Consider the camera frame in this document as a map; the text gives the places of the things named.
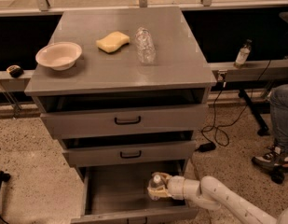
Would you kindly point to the drawer with black handle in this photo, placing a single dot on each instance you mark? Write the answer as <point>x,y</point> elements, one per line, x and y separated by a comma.
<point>126,154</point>
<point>109,122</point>

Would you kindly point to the top drawer with black handle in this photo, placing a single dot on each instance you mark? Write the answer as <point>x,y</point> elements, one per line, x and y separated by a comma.
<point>109,122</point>

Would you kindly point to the black power adapter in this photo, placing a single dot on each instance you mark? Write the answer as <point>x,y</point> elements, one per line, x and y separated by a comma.
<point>206,147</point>

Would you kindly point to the clear plastic bottle lying down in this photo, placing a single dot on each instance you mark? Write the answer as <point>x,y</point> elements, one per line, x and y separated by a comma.
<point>145,46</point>

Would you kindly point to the grey metal drawer cabinet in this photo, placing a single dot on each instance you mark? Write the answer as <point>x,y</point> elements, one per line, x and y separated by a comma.
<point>180,75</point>

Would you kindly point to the middle drawer with black handle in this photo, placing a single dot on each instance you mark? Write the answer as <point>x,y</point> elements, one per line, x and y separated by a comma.
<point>126,154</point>

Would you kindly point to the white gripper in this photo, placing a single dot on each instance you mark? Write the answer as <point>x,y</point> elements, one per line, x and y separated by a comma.
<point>175,187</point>

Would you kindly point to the labelled clear plastic water bottle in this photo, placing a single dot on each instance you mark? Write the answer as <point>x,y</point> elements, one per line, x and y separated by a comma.
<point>156,188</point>

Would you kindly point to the grey sneaker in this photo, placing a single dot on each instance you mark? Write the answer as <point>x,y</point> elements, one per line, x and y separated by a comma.
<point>275,158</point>

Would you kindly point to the small bottle on ledge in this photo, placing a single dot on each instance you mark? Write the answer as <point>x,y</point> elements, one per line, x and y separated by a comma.
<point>243,53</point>

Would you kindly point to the black and yellow tape measure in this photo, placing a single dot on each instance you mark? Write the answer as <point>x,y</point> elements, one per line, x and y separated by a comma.
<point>15,71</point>

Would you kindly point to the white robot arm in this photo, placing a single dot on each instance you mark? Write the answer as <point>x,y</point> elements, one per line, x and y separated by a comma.
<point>209,193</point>

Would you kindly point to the yellow sponge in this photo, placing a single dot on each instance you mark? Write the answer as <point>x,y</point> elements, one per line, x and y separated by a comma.
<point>113,42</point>

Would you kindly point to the white bowl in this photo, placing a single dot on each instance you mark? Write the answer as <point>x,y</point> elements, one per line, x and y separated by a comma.
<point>59,56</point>

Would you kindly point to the open bottom drawer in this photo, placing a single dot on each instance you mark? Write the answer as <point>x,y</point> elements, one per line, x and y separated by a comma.
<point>117,194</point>

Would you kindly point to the black table leg with foot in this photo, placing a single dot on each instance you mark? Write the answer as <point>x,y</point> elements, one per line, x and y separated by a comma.
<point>263,128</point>

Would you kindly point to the person's leg in jeans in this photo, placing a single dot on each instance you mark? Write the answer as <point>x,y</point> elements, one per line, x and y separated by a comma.
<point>279,116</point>

